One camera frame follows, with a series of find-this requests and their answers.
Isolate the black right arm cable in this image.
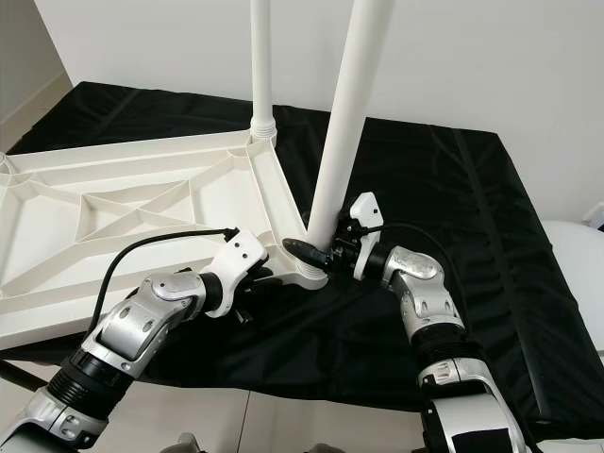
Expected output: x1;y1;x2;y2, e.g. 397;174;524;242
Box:
368;223;465;314

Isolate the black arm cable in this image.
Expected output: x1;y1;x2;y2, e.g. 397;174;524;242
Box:
368;223;465;314
90;226;241;333

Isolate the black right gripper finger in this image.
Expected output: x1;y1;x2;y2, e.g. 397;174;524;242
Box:
281;238;332;266

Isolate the grey robot left leg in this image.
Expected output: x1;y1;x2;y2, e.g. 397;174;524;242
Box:
175;434;205;453

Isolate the white plastic table top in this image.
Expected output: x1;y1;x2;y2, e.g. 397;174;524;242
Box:
0;130;327;350

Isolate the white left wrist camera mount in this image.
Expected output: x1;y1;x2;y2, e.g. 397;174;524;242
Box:
203;228;271;321

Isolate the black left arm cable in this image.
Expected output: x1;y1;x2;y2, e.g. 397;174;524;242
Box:
90;226;241;333

